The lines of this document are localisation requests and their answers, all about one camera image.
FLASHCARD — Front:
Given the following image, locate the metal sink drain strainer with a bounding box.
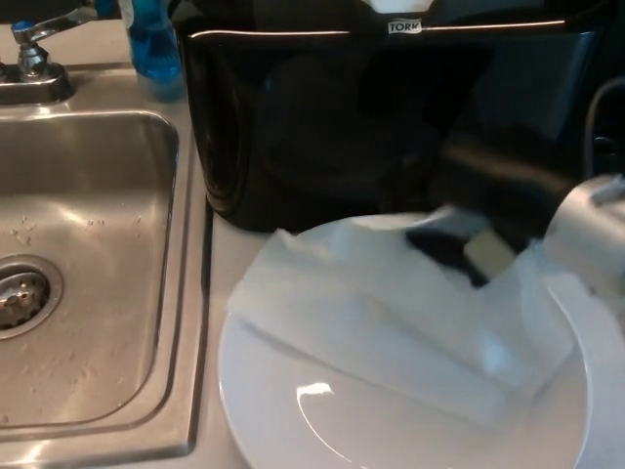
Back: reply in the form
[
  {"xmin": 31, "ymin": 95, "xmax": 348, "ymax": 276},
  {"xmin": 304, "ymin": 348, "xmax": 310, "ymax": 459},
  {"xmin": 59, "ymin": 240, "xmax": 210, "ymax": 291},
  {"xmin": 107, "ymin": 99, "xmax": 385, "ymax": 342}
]
[{"xmin": 0, "ymin": 256, "xmax": 64, "ymax": 341}]

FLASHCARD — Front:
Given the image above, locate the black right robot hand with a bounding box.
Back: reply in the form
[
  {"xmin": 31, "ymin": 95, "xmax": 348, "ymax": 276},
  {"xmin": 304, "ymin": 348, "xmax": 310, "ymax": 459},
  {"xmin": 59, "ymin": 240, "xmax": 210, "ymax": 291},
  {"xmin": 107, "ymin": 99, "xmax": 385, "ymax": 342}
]
[{"xmin": 404, "ymin": 139, "xmax": 580, "ymax": 289}]

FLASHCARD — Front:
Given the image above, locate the black Tork tissue dispenser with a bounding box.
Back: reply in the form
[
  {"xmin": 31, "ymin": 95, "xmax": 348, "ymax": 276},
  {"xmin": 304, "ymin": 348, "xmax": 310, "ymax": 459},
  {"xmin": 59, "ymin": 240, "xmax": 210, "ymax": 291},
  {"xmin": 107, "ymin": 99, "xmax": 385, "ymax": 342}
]
[{"xmin": 178, "ymin": 0, "xmax": 602, "ymax": 234}]

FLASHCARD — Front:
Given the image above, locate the chrome faucet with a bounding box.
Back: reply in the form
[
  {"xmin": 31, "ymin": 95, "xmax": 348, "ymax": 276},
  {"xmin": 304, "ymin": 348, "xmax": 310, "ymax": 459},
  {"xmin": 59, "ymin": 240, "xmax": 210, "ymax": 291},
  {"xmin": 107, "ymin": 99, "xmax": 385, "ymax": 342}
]
[{"xmin": 0, "ymin": 0, "xmax": 102, "ymax": 107}]

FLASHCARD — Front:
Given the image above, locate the black countertop appliance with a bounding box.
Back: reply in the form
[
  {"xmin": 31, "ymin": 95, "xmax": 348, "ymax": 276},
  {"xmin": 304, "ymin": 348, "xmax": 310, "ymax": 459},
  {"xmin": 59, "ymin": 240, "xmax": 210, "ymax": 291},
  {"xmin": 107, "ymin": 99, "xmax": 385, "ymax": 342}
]
[{"xmin": 580, "ymin": 0, "xmax": 625, "ymax": 182}]

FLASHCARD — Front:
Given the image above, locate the white tissue paper sheet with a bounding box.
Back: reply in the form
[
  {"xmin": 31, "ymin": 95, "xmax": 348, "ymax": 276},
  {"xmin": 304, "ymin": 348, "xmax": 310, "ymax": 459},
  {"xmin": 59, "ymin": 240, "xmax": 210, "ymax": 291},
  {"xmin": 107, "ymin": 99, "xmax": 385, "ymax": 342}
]
[
  {"xmin": 371, "ymin": 0, "xmax": 431, "ymax": 14},
  {"xmin": 224, "ymin": 209, "xmax": 595, "ymax": 421}
]

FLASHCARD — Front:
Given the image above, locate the stainless steel sink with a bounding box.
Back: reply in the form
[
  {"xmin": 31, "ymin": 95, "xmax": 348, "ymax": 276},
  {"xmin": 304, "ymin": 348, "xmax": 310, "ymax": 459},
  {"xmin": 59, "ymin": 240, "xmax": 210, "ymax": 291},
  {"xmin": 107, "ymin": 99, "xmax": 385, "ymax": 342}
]
[{"xmin": 0, "ymin": 63, "xmax": 216, "ymax": 458}]

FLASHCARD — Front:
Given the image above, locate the blue dish soap bottle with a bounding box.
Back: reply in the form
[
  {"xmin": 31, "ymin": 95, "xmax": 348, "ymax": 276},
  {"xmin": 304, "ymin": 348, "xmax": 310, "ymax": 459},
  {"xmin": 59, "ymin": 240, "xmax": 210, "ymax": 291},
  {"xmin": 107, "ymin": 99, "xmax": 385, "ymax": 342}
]
[{"xmin": 119, "ymin": 0, "xmax": 186, "ymax": 103}]

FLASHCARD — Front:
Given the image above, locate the white ceramic plate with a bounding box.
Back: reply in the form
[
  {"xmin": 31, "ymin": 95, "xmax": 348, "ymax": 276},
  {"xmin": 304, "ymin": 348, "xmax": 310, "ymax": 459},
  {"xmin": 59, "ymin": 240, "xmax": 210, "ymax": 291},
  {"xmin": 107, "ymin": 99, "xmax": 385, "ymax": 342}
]
[{"xmin": 214, "ymin": 217, "xmax": 595, "ymax": 469}]

